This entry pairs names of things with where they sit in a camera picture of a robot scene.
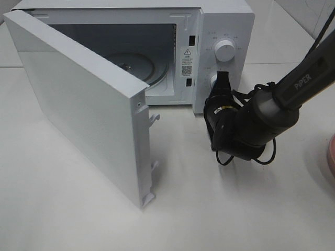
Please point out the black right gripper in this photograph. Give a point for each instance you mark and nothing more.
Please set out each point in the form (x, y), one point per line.
(219, 100)

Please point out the white microwave door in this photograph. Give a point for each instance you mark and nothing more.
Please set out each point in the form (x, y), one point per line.
(96, 105)

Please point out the pink round plate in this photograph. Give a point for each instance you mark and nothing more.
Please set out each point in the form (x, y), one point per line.
(331, 155)

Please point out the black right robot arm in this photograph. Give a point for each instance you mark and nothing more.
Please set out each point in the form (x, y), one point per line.
(241, 124)

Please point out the lower white timer knob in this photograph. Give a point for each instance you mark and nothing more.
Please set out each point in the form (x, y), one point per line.
(213, 80)

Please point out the upper white power knob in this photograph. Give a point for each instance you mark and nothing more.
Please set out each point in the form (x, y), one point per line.
(224, 50)

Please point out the white microwave oven body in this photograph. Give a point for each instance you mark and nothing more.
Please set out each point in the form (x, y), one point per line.
(183, 33)

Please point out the glass microwave turntable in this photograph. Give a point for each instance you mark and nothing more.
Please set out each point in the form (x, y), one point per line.
(149, 69)

